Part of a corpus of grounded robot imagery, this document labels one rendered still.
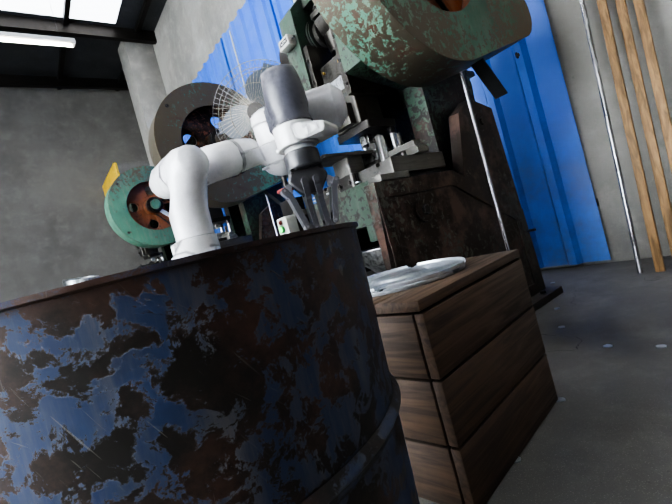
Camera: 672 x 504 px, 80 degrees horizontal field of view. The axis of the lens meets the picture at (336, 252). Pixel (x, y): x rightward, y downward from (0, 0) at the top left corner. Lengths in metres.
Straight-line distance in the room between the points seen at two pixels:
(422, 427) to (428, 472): 0.08
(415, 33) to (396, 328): 0.89
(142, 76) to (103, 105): 1.70
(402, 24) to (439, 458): 1.06
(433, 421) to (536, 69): 2.13
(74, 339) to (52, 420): 0.04
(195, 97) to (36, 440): 2.77
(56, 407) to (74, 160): 8.01
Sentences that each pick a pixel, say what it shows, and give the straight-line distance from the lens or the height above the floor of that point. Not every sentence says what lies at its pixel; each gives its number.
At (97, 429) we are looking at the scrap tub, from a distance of 0.23.
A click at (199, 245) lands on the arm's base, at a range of 1.16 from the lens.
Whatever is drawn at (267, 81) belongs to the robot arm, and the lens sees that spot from 0.88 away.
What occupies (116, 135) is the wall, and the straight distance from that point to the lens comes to 8.49.
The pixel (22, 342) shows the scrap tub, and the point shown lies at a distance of 0.23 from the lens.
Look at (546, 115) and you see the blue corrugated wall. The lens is 2.51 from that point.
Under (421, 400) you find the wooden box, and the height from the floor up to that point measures 0.19.
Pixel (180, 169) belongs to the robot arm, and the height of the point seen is 0.76.
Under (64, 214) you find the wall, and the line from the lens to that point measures 7.95.
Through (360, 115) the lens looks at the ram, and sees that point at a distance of 1.60.
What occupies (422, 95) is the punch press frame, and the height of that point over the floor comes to 0.94.
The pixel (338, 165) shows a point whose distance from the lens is 1.55.
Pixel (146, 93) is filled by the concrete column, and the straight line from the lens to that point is 7.06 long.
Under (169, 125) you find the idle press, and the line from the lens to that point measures 2.80.
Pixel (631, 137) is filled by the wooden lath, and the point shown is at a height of 0.57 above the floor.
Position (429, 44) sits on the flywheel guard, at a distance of 1.34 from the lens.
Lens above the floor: 0.47
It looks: 1 degrees down
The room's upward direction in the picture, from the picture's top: 15 degrees counter-clockwise
